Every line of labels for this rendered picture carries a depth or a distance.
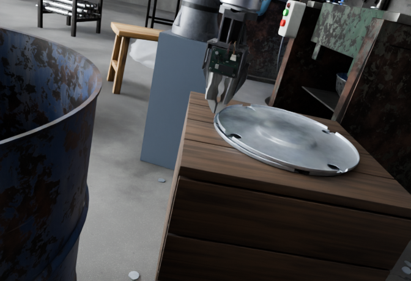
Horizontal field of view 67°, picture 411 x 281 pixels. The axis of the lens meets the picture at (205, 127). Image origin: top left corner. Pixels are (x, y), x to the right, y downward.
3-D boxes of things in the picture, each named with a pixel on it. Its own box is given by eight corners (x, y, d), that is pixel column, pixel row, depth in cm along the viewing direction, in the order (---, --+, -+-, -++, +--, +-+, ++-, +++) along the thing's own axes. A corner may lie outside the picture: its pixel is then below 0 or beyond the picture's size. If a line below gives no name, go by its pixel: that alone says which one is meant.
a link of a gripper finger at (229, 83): (209, 120, 63) (220, 75, 59) (215, 111, 68) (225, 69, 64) (224, 124, 62) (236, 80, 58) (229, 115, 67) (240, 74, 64)
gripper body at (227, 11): (199, 72, 58) (213, 3, 53) (209, 65, 66) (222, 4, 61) (238, 83, 57) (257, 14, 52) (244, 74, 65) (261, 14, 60)
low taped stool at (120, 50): (112, 94, 165) (118, 29, 151) (105, 79, 184) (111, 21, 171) (173, 98, 180) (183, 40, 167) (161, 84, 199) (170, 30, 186)
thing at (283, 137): (278, 182, 46) (280, 178, 46) (193, 105, 68) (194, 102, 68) (388, 166, 61) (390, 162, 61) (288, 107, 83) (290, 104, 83)
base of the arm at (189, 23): (165, 32, 95) (170, -3, 91) (178, 29, 109) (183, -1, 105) (213, 44, 93) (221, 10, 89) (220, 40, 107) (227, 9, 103)
